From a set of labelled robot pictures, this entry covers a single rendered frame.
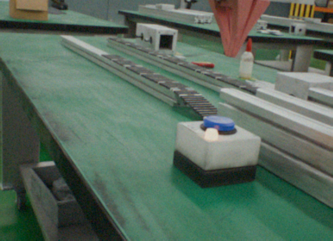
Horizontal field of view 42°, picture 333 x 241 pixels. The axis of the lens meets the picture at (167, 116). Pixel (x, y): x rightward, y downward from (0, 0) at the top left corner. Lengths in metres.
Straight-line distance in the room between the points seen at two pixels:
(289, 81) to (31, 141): 1.40
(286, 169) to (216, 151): 0.11
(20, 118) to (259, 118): 1.47
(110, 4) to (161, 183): 11.79
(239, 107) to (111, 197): 0.28
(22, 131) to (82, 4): 10.14
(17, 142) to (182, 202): 1.57
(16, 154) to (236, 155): 1.58
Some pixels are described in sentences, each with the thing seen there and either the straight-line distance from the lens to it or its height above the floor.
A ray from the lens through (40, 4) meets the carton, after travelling 2.81.
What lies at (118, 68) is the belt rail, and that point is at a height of 0.80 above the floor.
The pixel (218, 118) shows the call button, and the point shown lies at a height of 0.85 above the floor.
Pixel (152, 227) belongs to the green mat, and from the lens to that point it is 0.44.
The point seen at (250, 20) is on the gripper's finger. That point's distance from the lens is 0.53.
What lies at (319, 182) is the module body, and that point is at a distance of 0.55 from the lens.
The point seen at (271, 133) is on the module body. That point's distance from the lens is 0.61.
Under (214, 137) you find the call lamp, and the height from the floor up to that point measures 0.84.
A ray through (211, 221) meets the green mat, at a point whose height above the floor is 0.78.
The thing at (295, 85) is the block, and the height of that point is 0.86.
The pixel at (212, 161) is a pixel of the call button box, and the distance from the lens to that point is 0.52.
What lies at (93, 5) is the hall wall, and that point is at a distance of 12.13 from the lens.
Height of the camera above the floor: 1.00
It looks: 15 degrees down
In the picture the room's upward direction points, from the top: 6 degrees clockwise
